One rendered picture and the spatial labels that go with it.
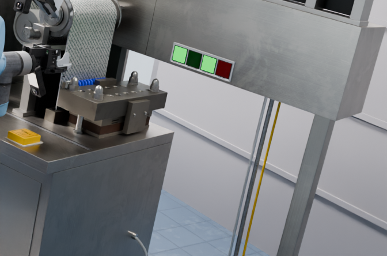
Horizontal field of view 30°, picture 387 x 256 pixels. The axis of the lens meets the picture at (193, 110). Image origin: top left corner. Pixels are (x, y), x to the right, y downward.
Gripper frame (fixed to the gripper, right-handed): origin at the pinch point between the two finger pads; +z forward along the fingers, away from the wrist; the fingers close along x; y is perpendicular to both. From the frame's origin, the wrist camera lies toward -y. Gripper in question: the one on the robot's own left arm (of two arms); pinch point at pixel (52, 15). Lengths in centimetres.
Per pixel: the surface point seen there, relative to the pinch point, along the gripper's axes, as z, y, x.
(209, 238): 201, 5, 2
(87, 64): 23.2, -1.5, -4.2
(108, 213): 46, -39, -30
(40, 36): 5.6, -5.7, 4.0
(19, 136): 3.7, -39.6, -15.4
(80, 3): 4.9, 10.2, -2.1
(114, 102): 21.8, -11.3, -23.9
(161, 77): 189, 82, 79
